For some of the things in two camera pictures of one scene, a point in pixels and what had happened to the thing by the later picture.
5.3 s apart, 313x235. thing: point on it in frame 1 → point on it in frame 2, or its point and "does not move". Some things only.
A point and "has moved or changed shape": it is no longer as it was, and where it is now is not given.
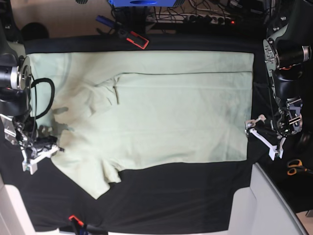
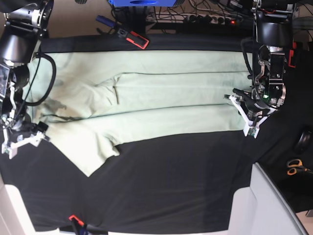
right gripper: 273,133 → 268,92
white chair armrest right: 261,209 does not move
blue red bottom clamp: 78,225 does not move
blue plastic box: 143,3 does not move
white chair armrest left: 14,219 does not move
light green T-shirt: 125,110 has moved or changed shape
